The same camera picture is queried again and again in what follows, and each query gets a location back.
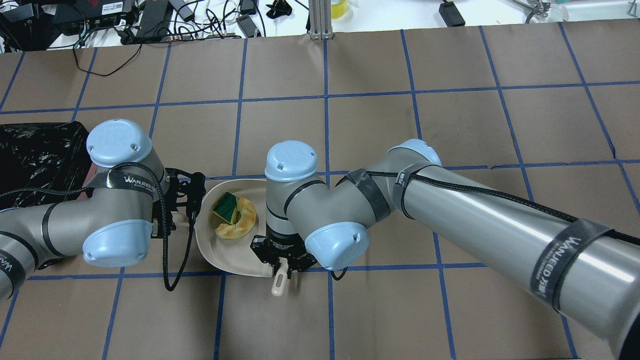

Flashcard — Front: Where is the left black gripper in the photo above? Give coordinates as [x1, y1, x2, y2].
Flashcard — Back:
[151, 167, 206, 239]

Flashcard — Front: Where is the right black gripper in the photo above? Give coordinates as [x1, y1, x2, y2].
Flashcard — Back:
[250, 232, 318, 275]

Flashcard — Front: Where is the beige hand brush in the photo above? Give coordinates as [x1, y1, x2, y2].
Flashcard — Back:
[270, 257, 290, 297]

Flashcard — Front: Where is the toy croissant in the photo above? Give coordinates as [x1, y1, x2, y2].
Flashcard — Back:
[214, 197, 258, 239]

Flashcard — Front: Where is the green yellow sponge piece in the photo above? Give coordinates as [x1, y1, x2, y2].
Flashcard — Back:
[212, 192, 239, 225]

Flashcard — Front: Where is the beige plastic dustpan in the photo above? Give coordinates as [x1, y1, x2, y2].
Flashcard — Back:
[193, 178, 274, 278]

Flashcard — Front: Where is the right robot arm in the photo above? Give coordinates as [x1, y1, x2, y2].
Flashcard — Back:
[250, 138, 640, 360]

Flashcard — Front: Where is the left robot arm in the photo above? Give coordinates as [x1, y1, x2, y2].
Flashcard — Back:
[0, 118, 206, 300]

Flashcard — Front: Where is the pink bin with black bag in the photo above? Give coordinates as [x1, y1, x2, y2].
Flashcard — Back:
[0, 121, 93, 210]

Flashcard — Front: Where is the yellow tape roll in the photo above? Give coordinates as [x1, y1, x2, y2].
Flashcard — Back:
[330, 0, 348, 19]

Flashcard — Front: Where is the black power adapter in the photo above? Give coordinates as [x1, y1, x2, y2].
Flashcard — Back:
[438, 0, 466, 28]

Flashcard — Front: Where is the aluminium frame post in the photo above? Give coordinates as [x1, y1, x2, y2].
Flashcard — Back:
[308, 0, 334, 40]

